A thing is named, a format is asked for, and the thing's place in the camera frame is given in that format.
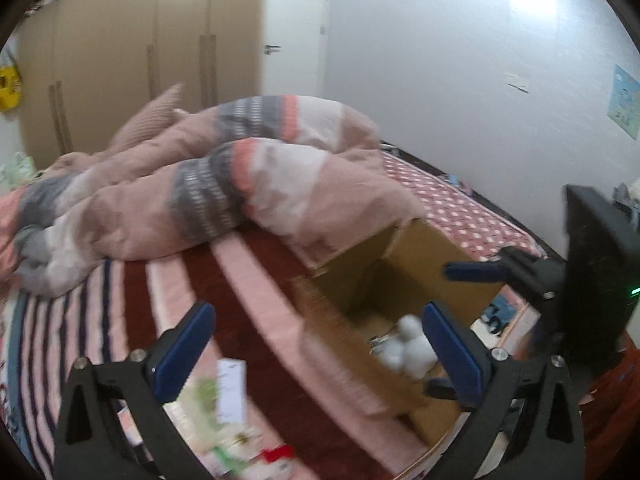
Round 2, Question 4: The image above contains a pink grey striped duvet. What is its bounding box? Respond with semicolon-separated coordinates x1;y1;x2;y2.
1;96;424;298

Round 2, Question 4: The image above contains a white wall switch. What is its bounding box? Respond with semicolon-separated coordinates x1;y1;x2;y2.
504;73;529;93

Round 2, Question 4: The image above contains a white paper tag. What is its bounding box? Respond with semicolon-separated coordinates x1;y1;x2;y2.
216;358;246;425

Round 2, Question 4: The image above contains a yellow ukulele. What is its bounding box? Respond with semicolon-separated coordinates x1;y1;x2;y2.
0;46;23;113

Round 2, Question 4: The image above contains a brown cardboard box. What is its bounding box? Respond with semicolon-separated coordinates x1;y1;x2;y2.
292;219;502;446

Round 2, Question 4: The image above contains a red polka dot sheet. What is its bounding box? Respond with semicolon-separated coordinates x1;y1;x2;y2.
382;152;547;261

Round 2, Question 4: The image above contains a pink pillow behind duvet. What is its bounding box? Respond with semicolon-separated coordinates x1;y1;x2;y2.
106;84;183;155

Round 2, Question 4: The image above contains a blue wall poster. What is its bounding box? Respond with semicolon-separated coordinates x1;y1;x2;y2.
608;65;640;140

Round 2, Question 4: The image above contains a cream towel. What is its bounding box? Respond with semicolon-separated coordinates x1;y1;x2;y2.
164;378;262;479

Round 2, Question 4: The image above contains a beige wooden wardrobe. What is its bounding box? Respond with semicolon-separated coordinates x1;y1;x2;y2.
15;0;262;168

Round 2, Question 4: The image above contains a white door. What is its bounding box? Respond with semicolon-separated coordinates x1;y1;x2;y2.
262;0;330;96

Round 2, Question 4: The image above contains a striped fleece blanket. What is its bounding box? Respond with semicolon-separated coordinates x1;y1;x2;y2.
1;226;426;479

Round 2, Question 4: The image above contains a white plush toy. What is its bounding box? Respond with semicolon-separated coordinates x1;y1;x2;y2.
372;314;437;382

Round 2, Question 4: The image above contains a Hello Kitty plush toy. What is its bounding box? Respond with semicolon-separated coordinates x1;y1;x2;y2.
241;444;295;480

